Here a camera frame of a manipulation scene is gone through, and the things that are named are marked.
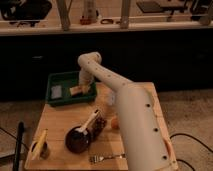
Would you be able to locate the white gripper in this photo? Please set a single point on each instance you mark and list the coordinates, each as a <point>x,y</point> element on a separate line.
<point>85,80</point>

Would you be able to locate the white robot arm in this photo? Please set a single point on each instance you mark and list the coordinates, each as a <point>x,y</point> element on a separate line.
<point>144,146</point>

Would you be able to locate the green plastic tray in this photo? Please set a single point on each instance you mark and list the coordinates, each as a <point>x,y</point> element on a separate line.
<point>67,80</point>

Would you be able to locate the clear cup with cloth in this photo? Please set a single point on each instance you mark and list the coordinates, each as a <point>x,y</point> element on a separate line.
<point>111,98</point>

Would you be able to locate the small grey sponge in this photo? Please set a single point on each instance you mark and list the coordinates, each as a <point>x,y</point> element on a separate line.
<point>56,92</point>

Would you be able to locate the dark red grape bunch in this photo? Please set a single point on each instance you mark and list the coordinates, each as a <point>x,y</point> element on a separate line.
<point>98,127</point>

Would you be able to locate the orange tomato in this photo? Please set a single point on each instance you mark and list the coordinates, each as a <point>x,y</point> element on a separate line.
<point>114,123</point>

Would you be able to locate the wooden board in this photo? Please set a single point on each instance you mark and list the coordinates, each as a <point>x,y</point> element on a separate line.
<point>58,121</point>

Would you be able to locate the red object on shelf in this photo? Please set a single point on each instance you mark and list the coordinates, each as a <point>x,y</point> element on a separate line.
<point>84,21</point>

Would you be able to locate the dark round bowl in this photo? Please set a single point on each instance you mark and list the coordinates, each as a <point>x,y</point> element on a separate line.
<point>77,142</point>

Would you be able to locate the silver fork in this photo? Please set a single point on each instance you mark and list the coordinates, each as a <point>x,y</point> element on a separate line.
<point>99,158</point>

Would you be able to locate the black pole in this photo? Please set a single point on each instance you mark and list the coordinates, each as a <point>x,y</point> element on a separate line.
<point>20,131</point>

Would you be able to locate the dark small cup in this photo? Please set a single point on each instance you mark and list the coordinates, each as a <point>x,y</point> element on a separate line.
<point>44,153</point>

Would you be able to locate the yellow banana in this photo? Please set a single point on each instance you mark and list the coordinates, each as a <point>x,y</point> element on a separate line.
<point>38,148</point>

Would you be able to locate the black office chair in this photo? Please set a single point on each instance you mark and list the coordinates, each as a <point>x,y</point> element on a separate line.
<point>24,12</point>

